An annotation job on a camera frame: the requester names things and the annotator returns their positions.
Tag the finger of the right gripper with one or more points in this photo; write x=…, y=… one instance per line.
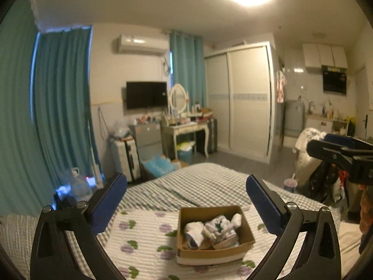
x=350, y=142
x=329, y=152

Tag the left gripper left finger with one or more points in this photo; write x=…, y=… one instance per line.
x=52, y=255

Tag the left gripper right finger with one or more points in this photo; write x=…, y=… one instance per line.
x=319, y=256

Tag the white cloth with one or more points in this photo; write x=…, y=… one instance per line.
x=236, y=221

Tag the light grey sock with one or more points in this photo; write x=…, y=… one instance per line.
x=193, y=234

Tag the white laundry bag pile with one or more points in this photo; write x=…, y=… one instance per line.
x=305, y=165

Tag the grey washing machine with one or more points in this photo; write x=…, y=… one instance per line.
x=294, y=118

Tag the purple lidded cup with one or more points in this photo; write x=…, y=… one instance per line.
x=290, y=184

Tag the black range hood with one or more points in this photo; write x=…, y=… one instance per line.
x=334, y=80

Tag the clear water jug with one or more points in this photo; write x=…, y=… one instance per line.
x=79, y=186

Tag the floral white quilt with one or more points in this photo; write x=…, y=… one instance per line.
x=143, y=245

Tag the open cardboard box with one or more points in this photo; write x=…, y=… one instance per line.
x=205, y=255

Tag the white sliding wardrobe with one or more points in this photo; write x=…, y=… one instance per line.
x=240, y=92

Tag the white suitcase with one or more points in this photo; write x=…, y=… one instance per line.
x=125, y=155

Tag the teal window curtain left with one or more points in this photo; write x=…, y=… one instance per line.
x=46, y=120

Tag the grey striped bed sheet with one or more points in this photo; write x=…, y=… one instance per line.
x=200, y=185

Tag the grey small fridge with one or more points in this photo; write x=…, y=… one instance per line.
x=148, y=140

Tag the teal curtain by wardrobe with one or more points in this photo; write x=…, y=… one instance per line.
x=189, y=65

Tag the oval white vanity mirror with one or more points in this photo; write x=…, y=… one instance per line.
x=177, y=100

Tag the white air conditioner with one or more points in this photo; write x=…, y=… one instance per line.
x=142, y=45

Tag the white kitchen wall cabinets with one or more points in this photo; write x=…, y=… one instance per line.
x=317, y=56

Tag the black wall television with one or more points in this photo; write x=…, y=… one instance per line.
x=146, y=95

